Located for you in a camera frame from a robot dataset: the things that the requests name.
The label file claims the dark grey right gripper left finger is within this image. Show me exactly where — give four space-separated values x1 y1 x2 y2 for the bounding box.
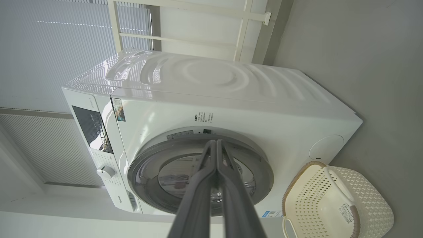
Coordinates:
167 139 218 238

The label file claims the white metal rack frame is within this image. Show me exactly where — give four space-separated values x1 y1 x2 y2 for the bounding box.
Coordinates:
107 0 272 63

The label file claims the white front-load washing machine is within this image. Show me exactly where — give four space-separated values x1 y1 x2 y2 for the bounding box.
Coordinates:
62 48 363 218

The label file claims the round glass washing machine door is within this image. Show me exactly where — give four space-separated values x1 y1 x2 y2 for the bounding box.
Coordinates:
127 133 275 217

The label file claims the cream perforated laundry basket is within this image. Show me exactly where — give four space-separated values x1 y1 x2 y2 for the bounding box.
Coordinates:
282 161 394 238

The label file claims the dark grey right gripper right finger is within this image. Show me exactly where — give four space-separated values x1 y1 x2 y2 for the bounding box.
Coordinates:
216 139 267 238

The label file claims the white washing machine dial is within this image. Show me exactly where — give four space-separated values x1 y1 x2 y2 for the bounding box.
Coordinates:
96 165 115 179

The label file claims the white pleated window blind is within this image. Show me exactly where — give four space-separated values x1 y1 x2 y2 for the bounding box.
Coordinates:
0 0 153 114
0 114 103 186

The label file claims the printed food package label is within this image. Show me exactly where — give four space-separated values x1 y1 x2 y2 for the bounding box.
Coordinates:
339 202 353 225

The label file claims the round white filter cover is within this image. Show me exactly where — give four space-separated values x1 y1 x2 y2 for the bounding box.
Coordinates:
309 135 345 163

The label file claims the black glossy control display panel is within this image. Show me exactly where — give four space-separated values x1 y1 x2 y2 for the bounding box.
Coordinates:
72 106 113 154

